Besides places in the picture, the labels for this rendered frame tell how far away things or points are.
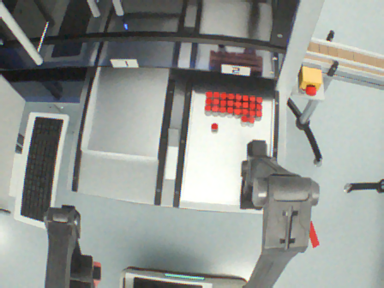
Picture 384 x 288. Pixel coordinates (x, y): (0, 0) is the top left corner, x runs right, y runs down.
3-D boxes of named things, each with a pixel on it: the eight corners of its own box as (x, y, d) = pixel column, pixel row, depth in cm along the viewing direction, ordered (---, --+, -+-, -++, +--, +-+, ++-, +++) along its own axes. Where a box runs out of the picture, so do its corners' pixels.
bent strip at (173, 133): (170, 133, 139) (168, 128, 133) (179, 134, 139) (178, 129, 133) (165, 178, 135) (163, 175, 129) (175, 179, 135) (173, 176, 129)
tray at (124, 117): (101, 59, 147) (99, 55, 144) (172, 60, 145) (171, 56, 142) (82, 152, 139) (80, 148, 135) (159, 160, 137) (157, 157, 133)
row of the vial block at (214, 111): (204, 109, 140) (204, 104, 136) (261, 115, 139) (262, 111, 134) (204, 116, 139) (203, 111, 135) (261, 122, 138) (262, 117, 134)
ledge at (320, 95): (290, 62, 146) (291, 59, 144) (321, 68, 145) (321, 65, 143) (291, 96, 142) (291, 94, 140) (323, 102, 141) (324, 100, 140)
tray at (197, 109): (193, 93, 142) (193, 89, 138) (273, 103, 140) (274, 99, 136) (181, 201, 133) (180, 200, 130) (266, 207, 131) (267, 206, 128)
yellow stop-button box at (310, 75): (298, 69, 134) (301, 60, 127) (317, 73, 134) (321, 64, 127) (299, 89, 132) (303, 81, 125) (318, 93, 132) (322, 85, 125)
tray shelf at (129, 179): (91, 62, 149) (89, 60, 147) (285, 75, 144) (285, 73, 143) (68, 191, 137) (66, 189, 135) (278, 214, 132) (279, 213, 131)
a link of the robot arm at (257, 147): (242, 171, 102) (277, 172, 102) (243, 127, 107) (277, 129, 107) (237, 189, 113) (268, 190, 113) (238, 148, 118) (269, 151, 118)
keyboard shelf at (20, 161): (18, 111, 155) (15, 109, 152) (70, 116, 153) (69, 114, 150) (1, 214, 144) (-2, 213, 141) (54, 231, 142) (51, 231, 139)
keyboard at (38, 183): (36, 117, 151) (34, 115, 149) (63, 120, 150) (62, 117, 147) (21, 215, 141) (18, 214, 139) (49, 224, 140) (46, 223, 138)
